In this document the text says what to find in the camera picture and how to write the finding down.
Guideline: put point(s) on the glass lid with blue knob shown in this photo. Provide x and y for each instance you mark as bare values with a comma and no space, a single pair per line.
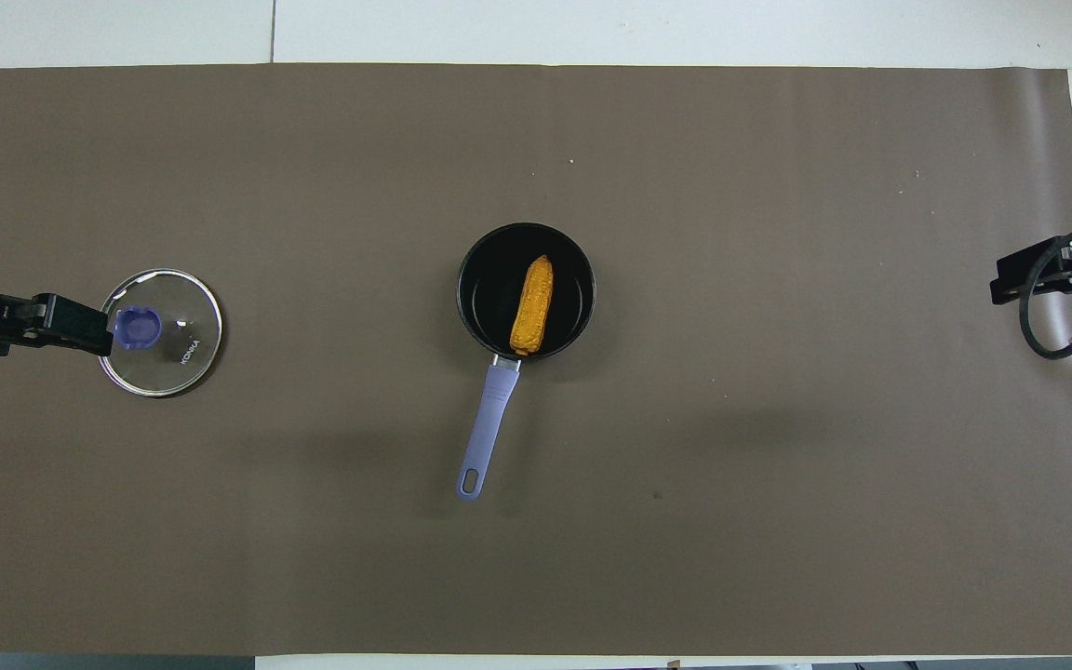
187,316

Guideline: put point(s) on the yellow corn cob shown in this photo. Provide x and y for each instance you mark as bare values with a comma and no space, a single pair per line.
533,307

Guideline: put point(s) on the brown table mat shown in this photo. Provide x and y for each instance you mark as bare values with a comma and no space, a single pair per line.
778,512

